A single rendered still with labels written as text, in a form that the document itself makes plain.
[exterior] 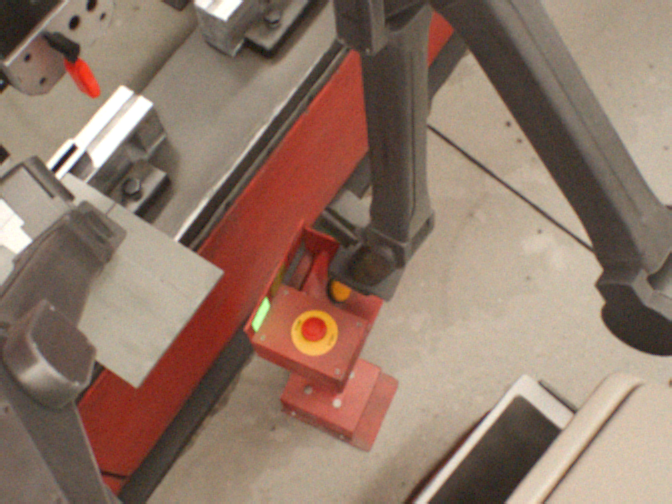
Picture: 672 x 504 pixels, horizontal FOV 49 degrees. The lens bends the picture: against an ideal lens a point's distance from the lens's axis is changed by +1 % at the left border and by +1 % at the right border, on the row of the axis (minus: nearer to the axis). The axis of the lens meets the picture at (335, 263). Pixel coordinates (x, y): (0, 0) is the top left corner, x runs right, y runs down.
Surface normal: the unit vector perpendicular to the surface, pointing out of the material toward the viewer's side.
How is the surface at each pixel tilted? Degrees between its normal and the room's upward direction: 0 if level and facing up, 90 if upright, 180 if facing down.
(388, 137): 82
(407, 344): 0
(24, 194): 26
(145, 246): 0
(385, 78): 83
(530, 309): 0
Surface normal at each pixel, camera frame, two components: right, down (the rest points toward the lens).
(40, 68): 0.83, 0.51
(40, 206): 0.10, 0.08
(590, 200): -0.56, 0.70
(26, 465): -0.21, -0.29
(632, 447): -0.51, -0.68
